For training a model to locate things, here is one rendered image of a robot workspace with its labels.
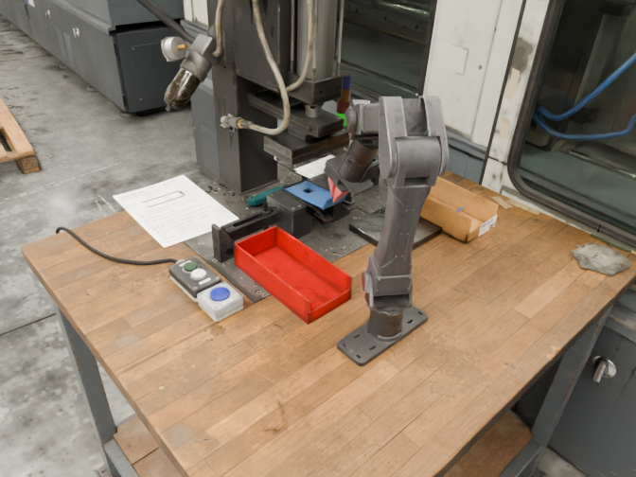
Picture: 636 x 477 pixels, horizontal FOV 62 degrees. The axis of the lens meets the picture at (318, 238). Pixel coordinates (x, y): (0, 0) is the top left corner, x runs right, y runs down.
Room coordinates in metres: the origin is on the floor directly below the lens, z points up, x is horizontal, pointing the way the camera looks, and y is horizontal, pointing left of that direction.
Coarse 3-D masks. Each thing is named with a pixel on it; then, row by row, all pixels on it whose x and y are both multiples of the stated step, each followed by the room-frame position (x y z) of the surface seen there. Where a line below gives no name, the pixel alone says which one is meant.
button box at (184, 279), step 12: (60, 228) 1.07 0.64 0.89; (96, 252) 0.96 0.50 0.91; (144, 264) 0.92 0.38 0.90; (180, 264) 0.90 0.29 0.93; (204, 264) 0.90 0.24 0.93; (180, 276) 0.85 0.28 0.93; (204, 276) 0.85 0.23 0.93; (216, 276) 0.86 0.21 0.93; (192, 288) 0.82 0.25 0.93; (204, 288) 0.83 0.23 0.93
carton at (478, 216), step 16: (432, 192) 1.29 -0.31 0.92; (448, 192) 1.26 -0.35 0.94; (464, 192) 1.22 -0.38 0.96; (432, 208) 1.15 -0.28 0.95; (448, 208) 1.12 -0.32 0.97; (464, 208) 1.21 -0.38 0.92; (480, 208) 1.18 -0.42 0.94; (496, 208) 1.15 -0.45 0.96; (448, 224) 1.11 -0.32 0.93; (464, 224) 1.08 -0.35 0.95; (480, 224) 1.16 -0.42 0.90; (464, 240) 1.08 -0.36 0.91
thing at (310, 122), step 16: (256, 96) 1.28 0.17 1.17; (272, 96) 1.29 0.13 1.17; (272, 112) 1.20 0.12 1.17; (304, 112) 1.16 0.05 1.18; (320, 112) 1.14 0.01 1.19; (288, 128) 1.14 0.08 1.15; (304, 128) 1.11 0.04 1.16; (320, 128) 1.08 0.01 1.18; (336, 128) 1.12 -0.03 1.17; (272, 144) 1.09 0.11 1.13; (288, 144) 1.07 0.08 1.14; (304, 144) 1.08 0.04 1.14; (320, 144) 1.10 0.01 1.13; (336, 144) 1.13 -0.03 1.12; (288, 160) 1.05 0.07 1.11; (304, 160) 1.07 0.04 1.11
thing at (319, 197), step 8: (304, 184) 1.17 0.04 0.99; (312, 184) 1.17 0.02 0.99; (296, 192) 1.12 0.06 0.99; (304, 192) 1.12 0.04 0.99; (312, 192) 1.12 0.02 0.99; (320, 192) 1.12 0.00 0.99; (328, 192) 1.12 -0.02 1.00; (312, 200) 1.08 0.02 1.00; (320, 200) 1.08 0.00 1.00; (328, 200) 1.04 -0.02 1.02
